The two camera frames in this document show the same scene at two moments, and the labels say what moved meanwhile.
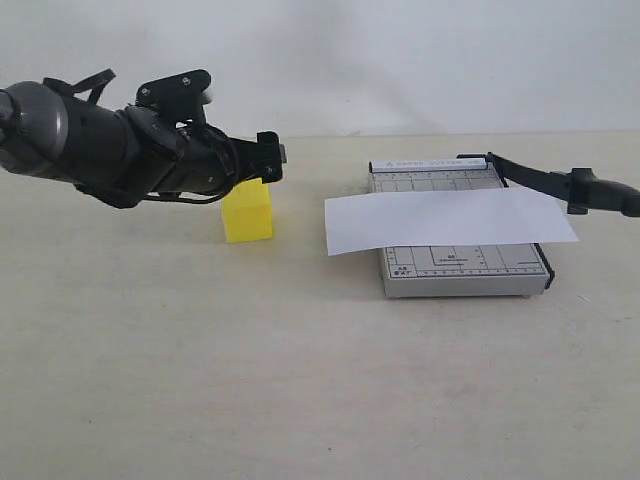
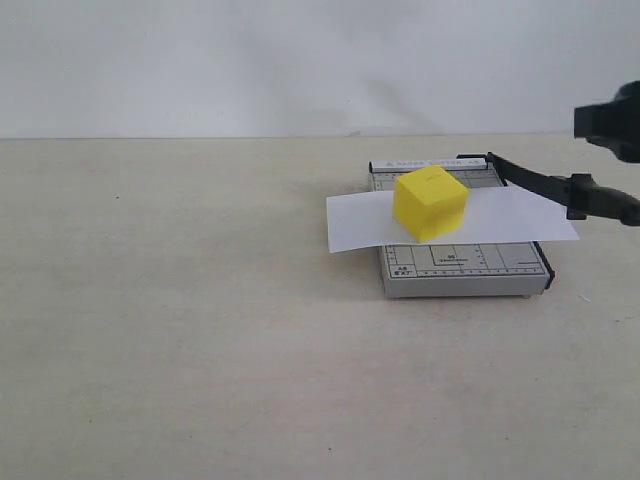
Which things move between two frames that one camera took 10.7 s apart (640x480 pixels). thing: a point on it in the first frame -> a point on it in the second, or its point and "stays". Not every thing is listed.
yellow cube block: [247, 211] -> [429, 202]
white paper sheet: [442, 219] stays
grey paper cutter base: [487, 271] stays
